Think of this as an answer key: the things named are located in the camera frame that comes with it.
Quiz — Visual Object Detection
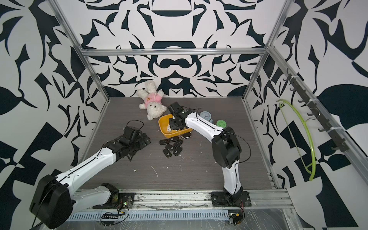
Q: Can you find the black car key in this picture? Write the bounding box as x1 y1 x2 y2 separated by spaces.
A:
169 136 180 142
173 146 183 156
173 140 184 148
165 144 175 151
181 132 192 139
163 149 172 158
159 139 170 145

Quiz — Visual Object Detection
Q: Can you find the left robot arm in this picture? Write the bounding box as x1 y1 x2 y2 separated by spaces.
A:
29 126 151 229

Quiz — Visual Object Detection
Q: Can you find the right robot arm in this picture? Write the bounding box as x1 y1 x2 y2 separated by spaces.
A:
168 102 245 205

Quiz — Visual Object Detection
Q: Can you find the yellow plastic storage box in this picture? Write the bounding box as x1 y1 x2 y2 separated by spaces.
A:
158 114 193 139

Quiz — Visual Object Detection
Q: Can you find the white plush bunny pink shirt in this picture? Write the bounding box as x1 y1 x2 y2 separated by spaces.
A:
136 80 167 121

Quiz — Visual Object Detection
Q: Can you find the small blue alarm clock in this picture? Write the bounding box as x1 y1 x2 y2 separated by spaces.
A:
200 111 213 123

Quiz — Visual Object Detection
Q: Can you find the green lidded small jar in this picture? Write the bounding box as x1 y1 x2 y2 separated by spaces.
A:
216 120 227 128

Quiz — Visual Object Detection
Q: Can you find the green clothes hanger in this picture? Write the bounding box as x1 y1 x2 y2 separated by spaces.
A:
277 99 316 181

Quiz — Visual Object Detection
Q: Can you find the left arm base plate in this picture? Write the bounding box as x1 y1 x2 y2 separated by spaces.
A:
93 193 135 209

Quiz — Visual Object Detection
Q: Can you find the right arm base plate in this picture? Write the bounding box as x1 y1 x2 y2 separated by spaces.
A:
210 190 252 208

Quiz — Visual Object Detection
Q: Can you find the white cable duct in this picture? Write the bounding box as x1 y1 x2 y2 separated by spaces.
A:
67 209 229 221

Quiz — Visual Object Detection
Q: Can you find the black wall hook rack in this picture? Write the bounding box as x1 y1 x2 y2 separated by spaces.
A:
284 69 349 152

